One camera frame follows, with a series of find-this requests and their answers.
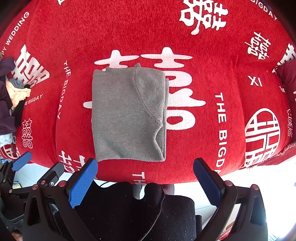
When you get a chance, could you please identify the dark red printed pillow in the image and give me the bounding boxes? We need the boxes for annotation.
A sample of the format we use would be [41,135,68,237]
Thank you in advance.
[275,61,296,107]

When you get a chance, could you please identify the person's black pants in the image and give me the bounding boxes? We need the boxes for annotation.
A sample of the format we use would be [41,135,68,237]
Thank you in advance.
[74,181,197,241]

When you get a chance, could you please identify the blue denim garment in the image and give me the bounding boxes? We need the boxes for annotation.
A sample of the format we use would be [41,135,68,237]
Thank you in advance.
[6,77,23,90]

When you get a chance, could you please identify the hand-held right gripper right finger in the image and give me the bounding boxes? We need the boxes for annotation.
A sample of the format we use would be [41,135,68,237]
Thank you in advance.
[193,158,269,241]

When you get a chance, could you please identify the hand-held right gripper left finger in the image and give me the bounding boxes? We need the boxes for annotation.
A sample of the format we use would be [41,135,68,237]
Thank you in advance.
[23,159,99,241]

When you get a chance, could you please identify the dark garment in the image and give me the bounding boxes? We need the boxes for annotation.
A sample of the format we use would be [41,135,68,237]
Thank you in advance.
[0,81,23,135]

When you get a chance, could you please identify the purple garment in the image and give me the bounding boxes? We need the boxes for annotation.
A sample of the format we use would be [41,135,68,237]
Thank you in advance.
[0,57,15,78]

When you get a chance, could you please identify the pale printed cloth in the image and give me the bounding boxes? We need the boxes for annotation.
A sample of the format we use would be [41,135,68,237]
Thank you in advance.
[0,133,16,146]

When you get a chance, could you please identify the red printed blanket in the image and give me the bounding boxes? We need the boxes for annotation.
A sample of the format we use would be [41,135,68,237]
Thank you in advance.
[0,0,296,186]

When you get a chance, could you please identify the cream garment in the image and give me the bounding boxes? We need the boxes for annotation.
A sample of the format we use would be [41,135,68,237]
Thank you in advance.
[6,81,31,109]

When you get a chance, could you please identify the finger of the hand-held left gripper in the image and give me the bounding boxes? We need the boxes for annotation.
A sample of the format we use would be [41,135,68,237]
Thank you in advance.
[38,162,65,186]
[0,152,33,183]

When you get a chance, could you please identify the black cable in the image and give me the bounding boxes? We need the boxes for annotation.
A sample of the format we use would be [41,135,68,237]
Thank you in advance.
[147,199,163,241]

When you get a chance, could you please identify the grey sweater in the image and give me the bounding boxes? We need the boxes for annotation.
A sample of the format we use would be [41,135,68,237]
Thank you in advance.
[91,62,169,162]

